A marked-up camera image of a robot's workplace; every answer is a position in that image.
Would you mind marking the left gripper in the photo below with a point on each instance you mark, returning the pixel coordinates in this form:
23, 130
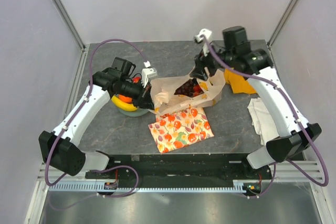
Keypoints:
144, 99

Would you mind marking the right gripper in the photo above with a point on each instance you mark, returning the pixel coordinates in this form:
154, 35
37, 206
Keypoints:
201, 62

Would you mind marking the banana print plastic bag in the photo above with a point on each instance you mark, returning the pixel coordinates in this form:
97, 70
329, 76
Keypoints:
173, 94

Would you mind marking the fake red apple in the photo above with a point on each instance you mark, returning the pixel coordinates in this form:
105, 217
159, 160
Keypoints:
136, 79

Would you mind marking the fake orange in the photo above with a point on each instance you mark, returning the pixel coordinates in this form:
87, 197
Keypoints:
125, 99

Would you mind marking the fake banana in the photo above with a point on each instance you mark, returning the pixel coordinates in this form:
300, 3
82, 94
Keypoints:
123, 105

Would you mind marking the fake dark grape bunch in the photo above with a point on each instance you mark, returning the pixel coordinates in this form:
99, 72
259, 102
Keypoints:
186, 88

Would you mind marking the fake strawberry bunch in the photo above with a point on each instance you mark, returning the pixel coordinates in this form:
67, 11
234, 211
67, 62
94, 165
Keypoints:
197, 90

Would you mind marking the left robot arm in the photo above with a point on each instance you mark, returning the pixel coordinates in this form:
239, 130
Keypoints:
59, 148

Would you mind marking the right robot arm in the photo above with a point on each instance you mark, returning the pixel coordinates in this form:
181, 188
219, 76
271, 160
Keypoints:
295, 133

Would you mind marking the grey green plate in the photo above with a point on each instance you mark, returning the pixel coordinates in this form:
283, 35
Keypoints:
139, 112

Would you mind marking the orange folded cloth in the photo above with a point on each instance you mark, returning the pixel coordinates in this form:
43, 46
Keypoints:
238, 84

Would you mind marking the floral folded cloth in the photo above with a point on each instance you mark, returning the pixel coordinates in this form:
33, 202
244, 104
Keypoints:
180, 129

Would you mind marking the white folded cloth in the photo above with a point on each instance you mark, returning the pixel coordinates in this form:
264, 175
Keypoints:
262, 121

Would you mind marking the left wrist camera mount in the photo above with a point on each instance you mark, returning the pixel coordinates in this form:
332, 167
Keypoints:
148, 73

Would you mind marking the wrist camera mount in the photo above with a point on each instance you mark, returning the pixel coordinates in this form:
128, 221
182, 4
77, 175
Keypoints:
148, 73
205, 37

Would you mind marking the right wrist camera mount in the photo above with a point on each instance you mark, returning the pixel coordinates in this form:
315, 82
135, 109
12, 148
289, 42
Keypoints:
205, 37

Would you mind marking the white slotted cable duct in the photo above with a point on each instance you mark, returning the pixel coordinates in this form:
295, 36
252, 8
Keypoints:
103, 187

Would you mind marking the right aluminium frame post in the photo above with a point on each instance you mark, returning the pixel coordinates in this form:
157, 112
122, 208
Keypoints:
282, 22

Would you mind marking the aluminium frame post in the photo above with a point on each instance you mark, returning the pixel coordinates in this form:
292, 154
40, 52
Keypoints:
69, 23
282, 22

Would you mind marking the left aluminium frame post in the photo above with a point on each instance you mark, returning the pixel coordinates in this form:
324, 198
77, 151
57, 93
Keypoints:
69, 23

